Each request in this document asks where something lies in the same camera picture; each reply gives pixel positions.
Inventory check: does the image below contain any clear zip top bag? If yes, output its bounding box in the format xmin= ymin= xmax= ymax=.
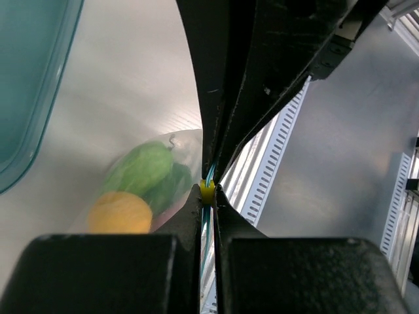
xmin=69 ymin=129 xmax=202 ymax=234

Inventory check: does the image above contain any aluminium mounting rail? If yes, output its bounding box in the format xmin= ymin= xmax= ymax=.
xmin=221 ymin=124 xmax=272 ymax=213

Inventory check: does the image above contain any slotted cable duct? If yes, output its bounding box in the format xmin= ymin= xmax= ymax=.
xmin=239 ymin=80 xmax=310 ymax=226

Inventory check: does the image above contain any green bell pepper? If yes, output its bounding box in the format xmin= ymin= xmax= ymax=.
xmin=142 ymin=162 xmax=192 ymax=217

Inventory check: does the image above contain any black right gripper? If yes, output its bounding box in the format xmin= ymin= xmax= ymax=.
xmin=214 ymin=0 xmax=387 ymax=175

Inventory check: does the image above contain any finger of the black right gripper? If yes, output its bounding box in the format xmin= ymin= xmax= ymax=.
xmin=177 ymin=1 xmax=256 ymax=173

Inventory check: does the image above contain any orange fruit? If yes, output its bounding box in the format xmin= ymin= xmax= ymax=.
xmin=87 ymin=191 xmax=153 ymax=234

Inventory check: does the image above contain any light green cucumber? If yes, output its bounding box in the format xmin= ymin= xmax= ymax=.
xmin=100 ymin=141 xmax=173 ymax=196

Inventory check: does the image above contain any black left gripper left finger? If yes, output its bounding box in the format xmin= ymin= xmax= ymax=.
xmin=1 ymin=186 xmax=202 ymax=313

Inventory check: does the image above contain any purple eggplant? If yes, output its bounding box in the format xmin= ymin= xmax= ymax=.
xmin=150 ymin=203 xmax=182 ymax=232

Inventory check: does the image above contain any blue translucent plastic basin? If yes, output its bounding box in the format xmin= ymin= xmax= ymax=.
xmin=1 ymin=1 xmax=84 ymax=193

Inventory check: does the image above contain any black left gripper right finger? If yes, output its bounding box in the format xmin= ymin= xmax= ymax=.
xmin=213 ymin=186 xmax=408 ymax=313

